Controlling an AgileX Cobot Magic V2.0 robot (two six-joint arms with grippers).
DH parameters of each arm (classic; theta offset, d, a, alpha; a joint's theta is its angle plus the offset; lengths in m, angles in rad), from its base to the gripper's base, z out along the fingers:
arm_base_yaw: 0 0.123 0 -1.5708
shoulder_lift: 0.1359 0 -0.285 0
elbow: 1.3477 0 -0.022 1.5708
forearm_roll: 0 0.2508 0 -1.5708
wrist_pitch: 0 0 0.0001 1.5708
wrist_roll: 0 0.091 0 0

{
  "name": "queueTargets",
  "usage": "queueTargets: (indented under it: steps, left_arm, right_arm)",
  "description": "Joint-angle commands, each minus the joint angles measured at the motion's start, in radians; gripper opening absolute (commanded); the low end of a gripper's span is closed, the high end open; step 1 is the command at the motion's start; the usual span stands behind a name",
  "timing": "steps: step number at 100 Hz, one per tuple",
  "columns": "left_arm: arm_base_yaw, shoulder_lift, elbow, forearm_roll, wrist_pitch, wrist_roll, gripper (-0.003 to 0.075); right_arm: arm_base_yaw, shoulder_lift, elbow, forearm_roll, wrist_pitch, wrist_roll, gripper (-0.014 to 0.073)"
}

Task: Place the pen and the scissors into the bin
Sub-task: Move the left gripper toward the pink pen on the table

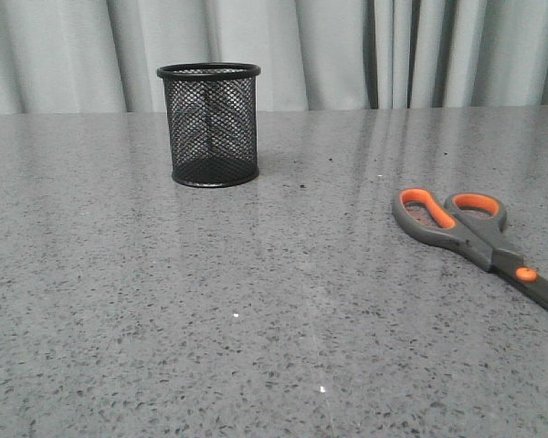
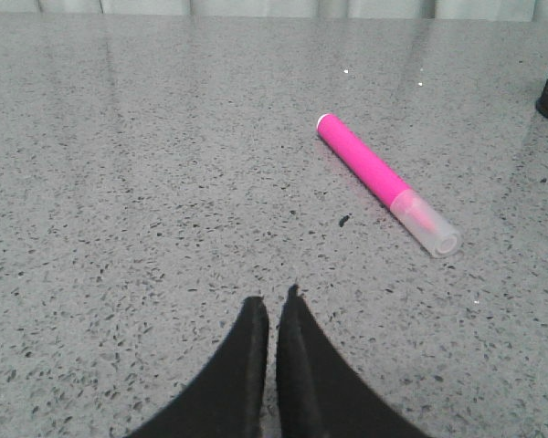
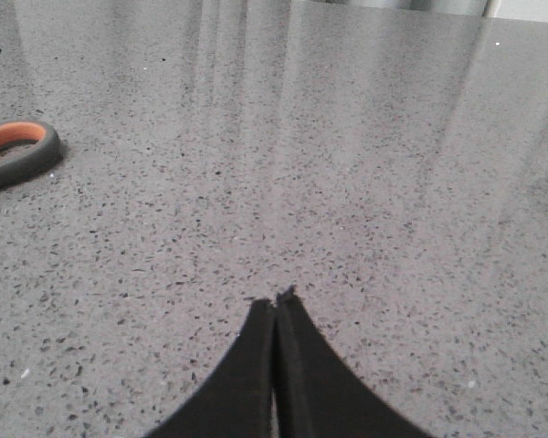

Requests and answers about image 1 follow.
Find black mesh pen cup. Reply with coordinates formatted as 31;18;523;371
157;62;261;188

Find grey orange scissors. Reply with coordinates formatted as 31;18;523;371
392;188;548;311

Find grey curtain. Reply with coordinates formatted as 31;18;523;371
0;1;548;114

